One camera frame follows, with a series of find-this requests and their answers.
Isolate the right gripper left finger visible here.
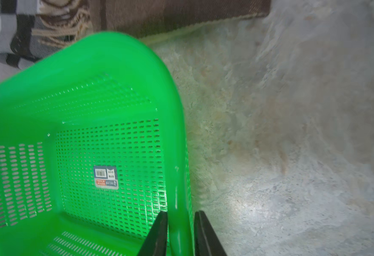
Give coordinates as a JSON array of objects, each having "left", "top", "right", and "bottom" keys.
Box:
[{"left": 137, "top": 211, "right": 168, "bottom": 256}]

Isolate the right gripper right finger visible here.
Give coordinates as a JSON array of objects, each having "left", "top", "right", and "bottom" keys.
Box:
[{"left": 194, "top": 210, "right": 227, "bottom": 256}]

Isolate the green plastic basket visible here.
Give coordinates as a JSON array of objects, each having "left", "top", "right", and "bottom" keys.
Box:
[{"left": 0, "top": 33, "right": 194, "bottom": 256}]

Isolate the brown plaid fringed scarf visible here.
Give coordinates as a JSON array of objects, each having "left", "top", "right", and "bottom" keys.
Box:
[{"left": 31, "top": 1, "right": 271, "bottom": 48}]

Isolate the grey black checkered scarf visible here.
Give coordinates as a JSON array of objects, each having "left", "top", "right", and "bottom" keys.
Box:
[{"left": 0, "top": 0, "right": 47, "bottom": 70}]

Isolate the basket label sticker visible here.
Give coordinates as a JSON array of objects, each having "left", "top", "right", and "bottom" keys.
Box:
[{"left": 93, "top": 165, "right": 119, "bottom": 190}]

